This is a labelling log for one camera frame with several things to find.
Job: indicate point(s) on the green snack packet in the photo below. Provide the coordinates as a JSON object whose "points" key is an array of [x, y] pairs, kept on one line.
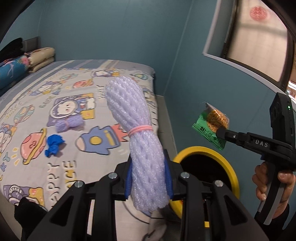
{"points": [[209, 121]]}

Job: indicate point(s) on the small lavender foam net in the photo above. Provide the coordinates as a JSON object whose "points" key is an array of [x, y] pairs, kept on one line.
{"points": [[69, 123]]}

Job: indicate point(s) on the person's black trouser leg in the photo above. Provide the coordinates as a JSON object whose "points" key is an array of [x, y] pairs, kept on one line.
{"points": [[28, 214]]}

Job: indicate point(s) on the window with grey frame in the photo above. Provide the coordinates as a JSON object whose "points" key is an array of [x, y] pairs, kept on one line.
{"points": [[249, 36]]}

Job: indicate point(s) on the cartoon print bed sheet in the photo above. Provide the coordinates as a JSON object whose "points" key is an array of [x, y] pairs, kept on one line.
{"points": [[29, 112]]}

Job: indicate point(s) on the lavender foam net bundle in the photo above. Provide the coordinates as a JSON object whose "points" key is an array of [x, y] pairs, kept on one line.
{"points": [[126, 101]]}

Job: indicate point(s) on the person's right hand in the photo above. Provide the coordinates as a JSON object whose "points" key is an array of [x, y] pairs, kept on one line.
{"points": [[260, 178]]}

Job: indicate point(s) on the black clothing on quilt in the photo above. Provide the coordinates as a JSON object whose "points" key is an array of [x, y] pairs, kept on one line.
{"points": [[12, 50]]}

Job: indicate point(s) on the blue paper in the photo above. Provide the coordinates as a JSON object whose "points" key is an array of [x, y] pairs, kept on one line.
{"points": [[54, 142]]}

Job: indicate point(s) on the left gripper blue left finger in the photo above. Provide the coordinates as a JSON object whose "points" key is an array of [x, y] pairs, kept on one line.
{"points": [[128, 179]]}

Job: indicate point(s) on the beige folded quilt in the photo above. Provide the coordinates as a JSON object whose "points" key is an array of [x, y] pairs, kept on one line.
{"points": [[40, 58]]}

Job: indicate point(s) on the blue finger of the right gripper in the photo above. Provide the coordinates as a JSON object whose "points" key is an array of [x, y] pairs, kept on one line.
{"points": [[239, 139]]}

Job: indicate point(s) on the yellow rim trash bin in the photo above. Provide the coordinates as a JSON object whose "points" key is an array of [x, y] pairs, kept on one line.
{"points": [[208, 166]]}

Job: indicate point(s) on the grey upholstered headboard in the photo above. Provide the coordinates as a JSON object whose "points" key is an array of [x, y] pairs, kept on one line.
{"points": [[30, 45]]}

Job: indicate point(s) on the blue floral folded quilt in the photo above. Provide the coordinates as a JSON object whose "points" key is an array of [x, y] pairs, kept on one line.
{"points": [[12, 69]]}

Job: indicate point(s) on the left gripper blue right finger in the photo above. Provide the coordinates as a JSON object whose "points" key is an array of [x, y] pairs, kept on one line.
{"points": [[168, 178]]}

